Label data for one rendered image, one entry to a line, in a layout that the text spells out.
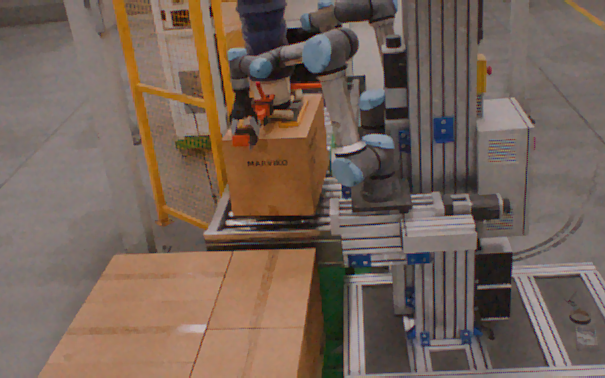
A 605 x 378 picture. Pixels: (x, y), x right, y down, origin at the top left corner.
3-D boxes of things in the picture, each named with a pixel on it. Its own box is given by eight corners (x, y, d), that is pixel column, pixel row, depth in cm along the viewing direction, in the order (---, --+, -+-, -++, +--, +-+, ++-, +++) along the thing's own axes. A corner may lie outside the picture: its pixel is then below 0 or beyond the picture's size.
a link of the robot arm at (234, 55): (236, 53, 264) (222, 50, 269) (240, 81, 269) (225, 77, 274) (251, 48, 269) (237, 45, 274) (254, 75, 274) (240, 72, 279)
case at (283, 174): (258, 165, 389) (248, 97, 372) (328, 163, 382) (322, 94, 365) (233, 217, 336) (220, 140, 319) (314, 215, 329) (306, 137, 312)
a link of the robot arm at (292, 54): (367, 18, 242) (278, 42, 278) (347, 25, 235) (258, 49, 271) (376, 50, 245) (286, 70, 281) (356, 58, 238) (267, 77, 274)
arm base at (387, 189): (399, 182, 270) (398, 159, 265) (402, 200, 256) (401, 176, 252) (360, 185, 271) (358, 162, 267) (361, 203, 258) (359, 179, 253)
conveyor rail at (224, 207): (272, 107, 553) (269, 84, 545) (278, 107, 553) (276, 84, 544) (210, 266, 348) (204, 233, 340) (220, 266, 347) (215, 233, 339)
